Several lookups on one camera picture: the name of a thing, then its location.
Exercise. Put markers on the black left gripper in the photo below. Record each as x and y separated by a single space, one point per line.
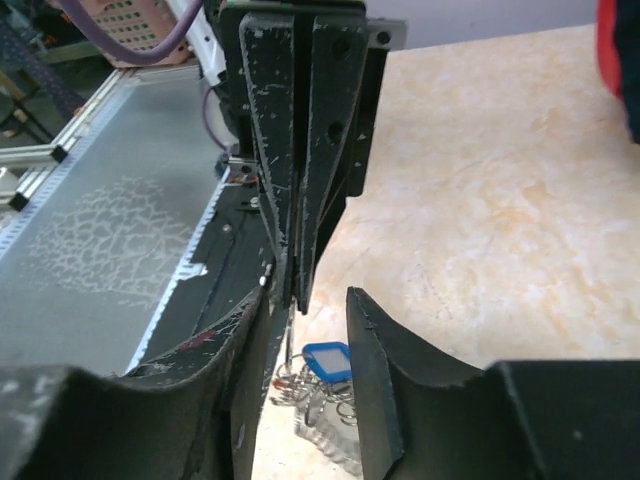
346 55

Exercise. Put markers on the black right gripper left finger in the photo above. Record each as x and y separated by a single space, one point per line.
191 413

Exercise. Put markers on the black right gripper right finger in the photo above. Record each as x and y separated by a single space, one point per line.
423 414

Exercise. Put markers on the blue key tag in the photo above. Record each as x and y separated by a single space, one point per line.
329 361

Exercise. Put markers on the silver key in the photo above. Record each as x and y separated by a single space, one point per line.
266 276

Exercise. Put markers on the pink plastic basket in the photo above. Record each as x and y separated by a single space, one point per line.
134 33

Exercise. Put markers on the red garment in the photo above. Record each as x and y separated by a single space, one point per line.
606 52

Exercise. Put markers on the dark navy garment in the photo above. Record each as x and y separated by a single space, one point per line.
626 39

